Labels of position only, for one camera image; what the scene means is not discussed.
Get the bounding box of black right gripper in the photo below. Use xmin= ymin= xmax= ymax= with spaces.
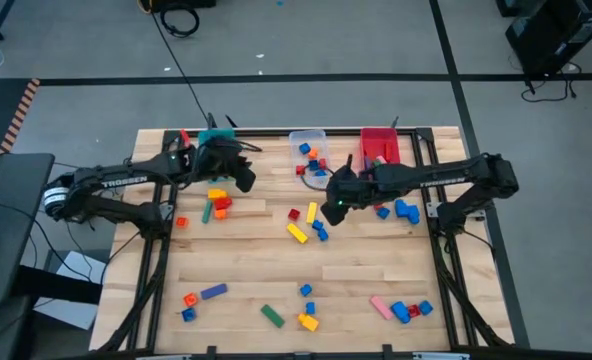
xmin=320 ymin=153 xmax=377 ymax=227

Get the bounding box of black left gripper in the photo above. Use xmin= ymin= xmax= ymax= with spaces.
xmin=195 ymin=139 xmax=264 ymax=194

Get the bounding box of large green block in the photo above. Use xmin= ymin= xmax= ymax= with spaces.
xmin=260 ymin=304 xmax=286 ymax=330

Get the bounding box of teal plastic bin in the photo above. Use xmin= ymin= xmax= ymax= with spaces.
xmin=197 ymin=128 xmax=239 ymax=183

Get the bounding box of clear plastic bin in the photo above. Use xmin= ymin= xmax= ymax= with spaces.
xmin=288 ymin=129 xmax=333 ymax=186

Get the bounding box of red plastic bin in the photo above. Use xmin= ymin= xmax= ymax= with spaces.
xmin=359 ymin=127 xmax=403 ymax=174

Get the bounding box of large yellow stud block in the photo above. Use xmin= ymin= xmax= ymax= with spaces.
xmin=297 ymin=312 xmax=321 ymax=332

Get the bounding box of black floor equipment box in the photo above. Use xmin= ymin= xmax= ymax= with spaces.
xmin=136 ymin=0 xmax=218 ymax=14

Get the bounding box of orange black striped strip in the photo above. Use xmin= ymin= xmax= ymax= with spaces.
xmin=0 ymin=78 xmax=41 ymax=155

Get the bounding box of black desk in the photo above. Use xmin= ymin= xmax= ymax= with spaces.
xmin=0 ymin=153 xmax=56 ymax=307

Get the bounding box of black equipment case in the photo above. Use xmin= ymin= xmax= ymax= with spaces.
xmin=495 ymin=0 xmax=592 ymax=79

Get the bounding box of black aluminium table frame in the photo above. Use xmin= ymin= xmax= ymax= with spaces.
xmin=95 ymin=127 xmax=517 ymax=354

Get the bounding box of long black floor cable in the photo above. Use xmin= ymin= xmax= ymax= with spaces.
xmin=149 ymin=12 xmax=212 ymax=129

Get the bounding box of coiled black cable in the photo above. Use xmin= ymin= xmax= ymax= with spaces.
xmin=159 ymin=3 xmax=201 ymax=39

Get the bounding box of black cable with plug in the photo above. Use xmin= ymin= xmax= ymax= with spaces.
xmin=519 ymin=62 xmax=583 ymax=104

